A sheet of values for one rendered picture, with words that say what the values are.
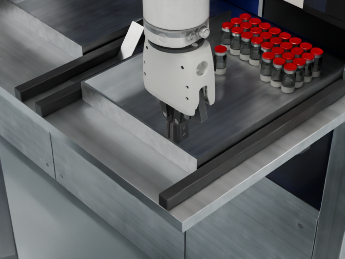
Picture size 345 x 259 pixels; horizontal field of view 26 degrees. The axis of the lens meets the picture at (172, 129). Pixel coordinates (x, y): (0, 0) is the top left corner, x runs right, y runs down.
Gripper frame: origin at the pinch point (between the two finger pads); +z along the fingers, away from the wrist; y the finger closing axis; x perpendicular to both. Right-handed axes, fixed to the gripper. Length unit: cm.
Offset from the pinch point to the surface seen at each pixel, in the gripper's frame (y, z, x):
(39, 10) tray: 48.5, 4.0, -10.1
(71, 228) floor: 73, 92, -26
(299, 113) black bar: -7.7, 2.6, -18.1
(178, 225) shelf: -10.2, 5.3, 9.5
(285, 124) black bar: -8.0, 2.6, -14.6
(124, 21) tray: 34.0, 4.2, -18.9
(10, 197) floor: 96, 92, -21
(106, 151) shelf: 7.3, 4.3, 7.3
